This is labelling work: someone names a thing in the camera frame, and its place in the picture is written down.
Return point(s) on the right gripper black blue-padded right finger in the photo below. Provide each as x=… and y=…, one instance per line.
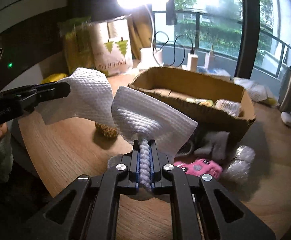
x=201, y=208

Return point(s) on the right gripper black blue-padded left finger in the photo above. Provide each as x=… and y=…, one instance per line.
x=88, y=207

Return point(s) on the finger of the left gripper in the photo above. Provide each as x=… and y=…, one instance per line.
x=28, y=88
x=35, y=97

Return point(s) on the pink plush toy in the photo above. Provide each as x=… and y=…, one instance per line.
x=200, y=167

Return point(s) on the bubble wrap roll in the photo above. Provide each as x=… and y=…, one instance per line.
x=238, y=167

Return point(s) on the brown plush toy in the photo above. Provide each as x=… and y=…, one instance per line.
x=106, y=131

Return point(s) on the grey sock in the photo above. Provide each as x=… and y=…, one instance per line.
x=203, y=144

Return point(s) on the white waffle cloth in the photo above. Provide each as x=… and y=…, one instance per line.
x=134, y=114

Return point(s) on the yellow packet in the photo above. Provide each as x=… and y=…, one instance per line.
x=54, y=78

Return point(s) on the green plastic package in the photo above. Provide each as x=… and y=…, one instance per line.
x=75, y=35

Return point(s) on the paper cup package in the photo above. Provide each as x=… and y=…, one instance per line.
x=111, y=48

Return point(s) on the white desk lamp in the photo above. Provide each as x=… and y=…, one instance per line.
x=141, y=28

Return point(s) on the brown cardboard box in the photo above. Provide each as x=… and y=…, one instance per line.
x=175, y=86

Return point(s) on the white earbuds case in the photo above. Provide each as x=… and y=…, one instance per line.
x=286, y=118

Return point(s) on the white tissue packet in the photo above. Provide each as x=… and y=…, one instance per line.
x=257, y=92

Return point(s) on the white charger with black cable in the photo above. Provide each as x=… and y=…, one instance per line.
x=192, y=60

